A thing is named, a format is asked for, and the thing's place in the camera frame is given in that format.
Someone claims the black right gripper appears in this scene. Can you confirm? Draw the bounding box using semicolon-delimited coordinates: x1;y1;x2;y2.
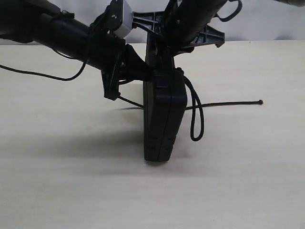
132;11;225;71

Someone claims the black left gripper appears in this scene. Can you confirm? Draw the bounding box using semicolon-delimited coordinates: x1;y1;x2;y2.
89;34;153;100

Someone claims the black cord with frayed knot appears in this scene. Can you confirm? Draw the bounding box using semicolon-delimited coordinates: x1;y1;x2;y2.
118;67;264;141

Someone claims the black plastic carry case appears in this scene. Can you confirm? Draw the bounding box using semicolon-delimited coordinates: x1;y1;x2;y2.
142;32;188;163

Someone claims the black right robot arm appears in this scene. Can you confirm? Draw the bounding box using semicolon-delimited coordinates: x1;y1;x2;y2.
126;0;226;71

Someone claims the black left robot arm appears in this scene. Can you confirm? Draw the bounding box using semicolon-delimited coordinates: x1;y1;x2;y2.
0;0;153;100

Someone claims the white backdrop curtain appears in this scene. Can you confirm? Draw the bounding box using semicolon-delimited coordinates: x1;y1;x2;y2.
0;0;305;45

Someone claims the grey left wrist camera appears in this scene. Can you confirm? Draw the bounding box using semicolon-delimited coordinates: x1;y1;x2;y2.
105;0;132;39

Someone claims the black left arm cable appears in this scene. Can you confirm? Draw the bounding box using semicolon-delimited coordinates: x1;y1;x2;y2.
0;14;96;81

